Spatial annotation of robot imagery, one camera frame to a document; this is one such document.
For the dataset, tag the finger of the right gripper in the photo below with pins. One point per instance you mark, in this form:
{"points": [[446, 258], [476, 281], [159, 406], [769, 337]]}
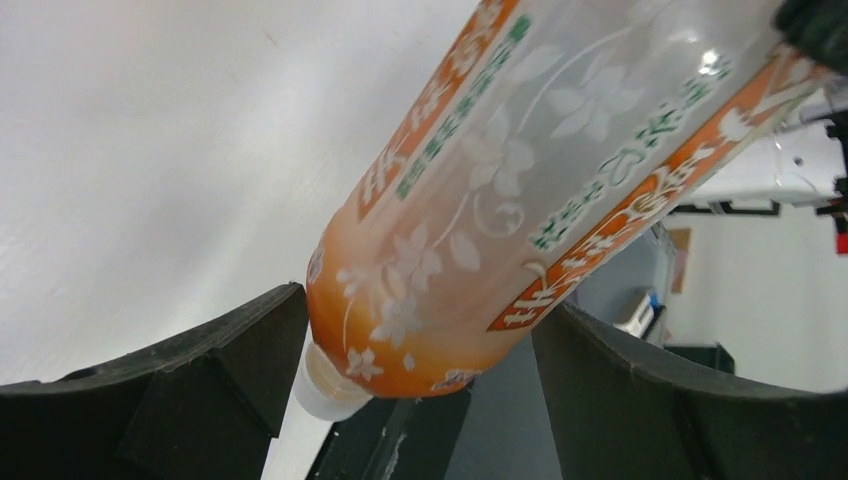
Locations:
{"points": [[818, 29]]}

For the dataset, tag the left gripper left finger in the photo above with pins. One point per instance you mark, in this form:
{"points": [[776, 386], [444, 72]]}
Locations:
{"points": [[203, 404]]}

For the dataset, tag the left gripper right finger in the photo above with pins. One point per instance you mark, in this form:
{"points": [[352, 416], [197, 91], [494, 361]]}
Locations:
{"points": [[621, 408]]}

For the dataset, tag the orange drink bottle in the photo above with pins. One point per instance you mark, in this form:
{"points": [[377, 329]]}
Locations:
{"points": [[550, 136]]}

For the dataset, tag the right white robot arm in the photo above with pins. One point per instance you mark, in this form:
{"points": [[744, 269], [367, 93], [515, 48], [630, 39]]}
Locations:
{"points": [[803, 161]]}

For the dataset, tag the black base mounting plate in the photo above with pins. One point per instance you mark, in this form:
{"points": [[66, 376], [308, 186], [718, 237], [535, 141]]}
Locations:
{"points": [[403, 439]]}

